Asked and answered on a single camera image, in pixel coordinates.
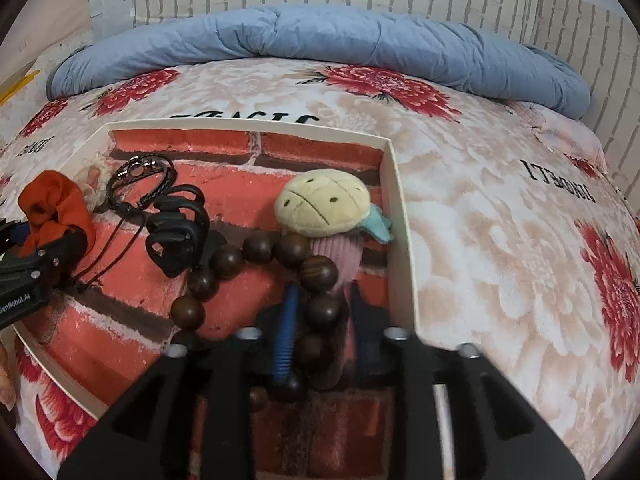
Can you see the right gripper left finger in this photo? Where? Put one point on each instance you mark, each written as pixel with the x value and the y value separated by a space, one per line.
pixel 196 396

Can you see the plush ice cream toy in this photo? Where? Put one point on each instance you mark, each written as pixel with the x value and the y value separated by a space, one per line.
pixel 334 211

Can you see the floral red bed blanket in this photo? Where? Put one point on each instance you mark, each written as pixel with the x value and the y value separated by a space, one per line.
pixel 499 241

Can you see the white tray brick lining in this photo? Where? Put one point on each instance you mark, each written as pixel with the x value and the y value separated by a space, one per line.
pixel 78 355

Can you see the pink pillow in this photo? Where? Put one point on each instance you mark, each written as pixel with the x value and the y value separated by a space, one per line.
pixel 560 133

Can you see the orange scrunchie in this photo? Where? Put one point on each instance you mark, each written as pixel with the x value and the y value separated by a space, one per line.
pixel 53 204

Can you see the person left hand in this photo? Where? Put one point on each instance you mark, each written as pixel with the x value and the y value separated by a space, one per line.
pixel 7 391

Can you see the rolled blue quilt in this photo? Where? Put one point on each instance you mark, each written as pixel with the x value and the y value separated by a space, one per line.
pixel 455 55

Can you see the yellow cloth strip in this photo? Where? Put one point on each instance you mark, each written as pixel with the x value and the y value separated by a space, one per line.
pixel 11 88

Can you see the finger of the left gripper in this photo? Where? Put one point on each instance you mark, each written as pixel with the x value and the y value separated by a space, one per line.
pixel 49 263
pixel 12 234

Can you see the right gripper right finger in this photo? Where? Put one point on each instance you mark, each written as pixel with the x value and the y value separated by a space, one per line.
pixel 495 431

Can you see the black hair claw clip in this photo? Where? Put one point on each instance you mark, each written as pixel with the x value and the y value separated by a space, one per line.
pixel 177 231

